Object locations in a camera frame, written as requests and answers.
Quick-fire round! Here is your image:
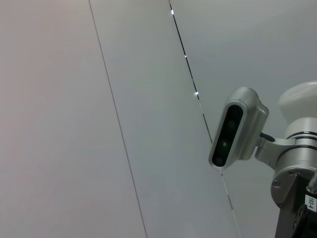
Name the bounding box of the silver right camera mount bracket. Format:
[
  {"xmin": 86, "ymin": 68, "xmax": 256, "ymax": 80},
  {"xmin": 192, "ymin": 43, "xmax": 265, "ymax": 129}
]
[{"xmin": 255, "ymin": 132, "xmax": 297, "ymax": 172}]

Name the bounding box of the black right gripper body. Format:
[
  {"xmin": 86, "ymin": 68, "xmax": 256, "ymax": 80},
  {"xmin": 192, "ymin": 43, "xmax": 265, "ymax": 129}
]
[{"xmin": 274, "ymin": 173, "xmax": 317, "ymax": 238}]

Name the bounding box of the right gripper silver cable plug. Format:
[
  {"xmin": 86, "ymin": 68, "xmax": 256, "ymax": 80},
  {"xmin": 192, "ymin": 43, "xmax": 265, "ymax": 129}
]
[{"xmin": 306, "ymin": 170, "xmax": 317, "ymax": 195}]

